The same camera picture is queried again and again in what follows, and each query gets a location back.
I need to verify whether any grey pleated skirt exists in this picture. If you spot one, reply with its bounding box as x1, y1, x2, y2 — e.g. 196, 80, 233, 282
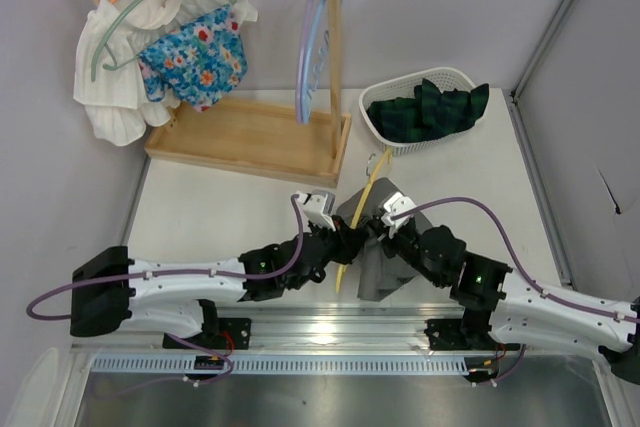
353, 177, 418, 302

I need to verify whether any purple hanger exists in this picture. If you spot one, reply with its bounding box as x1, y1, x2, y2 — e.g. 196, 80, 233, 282
295, 0, 315, 125

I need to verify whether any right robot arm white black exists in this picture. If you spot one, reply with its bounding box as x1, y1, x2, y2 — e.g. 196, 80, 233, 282
367, 218, 639, 384

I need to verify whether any blue floral garment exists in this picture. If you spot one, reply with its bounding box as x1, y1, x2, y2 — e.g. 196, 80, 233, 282
138, 4, 248, 112

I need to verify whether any dark green plaid garment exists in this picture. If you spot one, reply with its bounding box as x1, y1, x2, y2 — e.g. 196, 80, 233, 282
368, 79, 490, 143

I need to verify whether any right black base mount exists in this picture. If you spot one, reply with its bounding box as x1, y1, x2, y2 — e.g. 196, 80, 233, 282
424, 318, 484, 351

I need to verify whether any white slotted cable duct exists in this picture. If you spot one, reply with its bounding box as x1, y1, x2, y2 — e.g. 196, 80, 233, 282
91, 353, 468, 376

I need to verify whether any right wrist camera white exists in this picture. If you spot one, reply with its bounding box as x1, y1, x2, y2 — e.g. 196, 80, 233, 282
381, 192, 416, 238

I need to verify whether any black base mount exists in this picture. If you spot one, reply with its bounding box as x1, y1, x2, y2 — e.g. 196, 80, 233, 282
185, 318, 252, 352
424, 318, 484, 351

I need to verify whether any white perforated plastic basket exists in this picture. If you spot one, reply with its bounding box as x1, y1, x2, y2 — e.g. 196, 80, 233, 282
358, 67, 476, 157

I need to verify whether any white pleated garment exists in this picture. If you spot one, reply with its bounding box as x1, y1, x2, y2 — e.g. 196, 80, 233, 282
73, 0, 259, 147

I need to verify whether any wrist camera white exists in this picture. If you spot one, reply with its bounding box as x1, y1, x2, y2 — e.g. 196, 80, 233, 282
295, 190, 335, 231
381, 192, 416, 238

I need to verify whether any light blue hanger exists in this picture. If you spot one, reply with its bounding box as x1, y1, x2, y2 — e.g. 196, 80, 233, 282
303, 0, 330, 124

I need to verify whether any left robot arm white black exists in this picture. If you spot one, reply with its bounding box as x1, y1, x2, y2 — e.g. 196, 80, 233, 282
70, 217, 367, 340

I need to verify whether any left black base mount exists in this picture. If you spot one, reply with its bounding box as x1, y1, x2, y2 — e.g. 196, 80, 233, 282
185, 318, 252, 352

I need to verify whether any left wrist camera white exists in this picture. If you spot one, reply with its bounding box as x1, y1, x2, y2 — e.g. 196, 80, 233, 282
295, 190, 335, 231

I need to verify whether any wooden clothes rack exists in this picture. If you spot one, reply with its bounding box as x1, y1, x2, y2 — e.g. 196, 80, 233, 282
145, 0, 351, 188

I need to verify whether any yellow hanger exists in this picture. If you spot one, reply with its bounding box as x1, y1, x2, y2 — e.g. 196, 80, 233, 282
335, 148, 392, 294

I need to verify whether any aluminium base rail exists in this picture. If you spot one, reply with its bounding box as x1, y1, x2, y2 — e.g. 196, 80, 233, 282
69, 301, 616, 356

